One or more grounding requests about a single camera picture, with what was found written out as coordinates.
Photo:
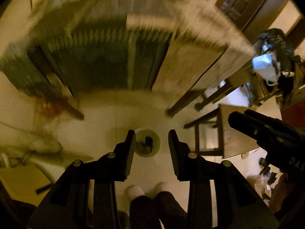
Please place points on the person's right leg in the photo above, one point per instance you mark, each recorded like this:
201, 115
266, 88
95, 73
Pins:
170, 210

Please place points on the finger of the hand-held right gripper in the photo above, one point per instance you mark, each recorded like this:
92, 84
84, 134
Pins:
250, 122

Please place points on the white and blue bag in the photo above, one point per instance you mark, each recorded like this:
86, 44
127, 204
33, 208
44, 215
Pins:
264, 64

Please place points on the person's left leg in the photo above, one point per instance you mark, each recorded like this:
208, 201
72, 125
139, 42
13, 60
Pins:
144, 212

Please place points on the yellow box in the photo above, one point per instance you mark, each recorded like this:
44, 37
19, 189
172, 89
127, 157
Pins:
21, 183

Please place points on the clear plastic bag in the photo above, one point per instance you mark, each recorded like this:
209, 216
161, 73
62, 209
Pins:
258, 183

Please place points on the dark wooden door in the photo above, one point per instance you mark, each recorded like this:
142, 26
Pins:
243, 0

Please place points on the wooden chair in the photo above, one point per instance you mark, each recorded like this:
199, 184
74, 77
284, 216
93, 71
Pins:
219, 95
238, 136

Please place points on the white plastic bag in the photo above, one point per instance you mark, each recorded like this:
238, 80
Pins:
31, 138

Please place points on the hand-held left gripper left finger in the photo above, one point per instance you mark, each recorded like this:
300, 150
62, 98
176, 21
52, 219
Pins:
131, 148

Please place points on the patterned tablecloth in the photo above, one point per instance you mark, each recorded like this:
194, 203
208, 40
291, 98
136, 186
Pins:
107, 52

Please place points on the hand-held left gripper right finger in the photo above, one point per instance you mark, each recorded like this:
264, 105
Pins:
172, 152

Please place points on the wooden table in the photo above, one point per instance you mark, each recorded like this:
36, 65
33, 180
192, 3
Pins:
183, 102

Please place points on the person's leg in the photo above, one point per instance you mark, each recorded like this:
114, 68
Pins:
144, 212
170, 210

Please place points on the white slipper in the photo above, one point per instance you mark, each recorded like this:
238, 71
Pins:
135, 191
163, 187

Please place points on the person's right forearm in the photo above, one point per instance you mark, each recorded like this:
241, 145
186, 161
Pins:
277, 195

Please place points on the reddish plastic bag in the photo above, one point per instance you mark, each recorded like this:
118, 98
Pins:
51, 109

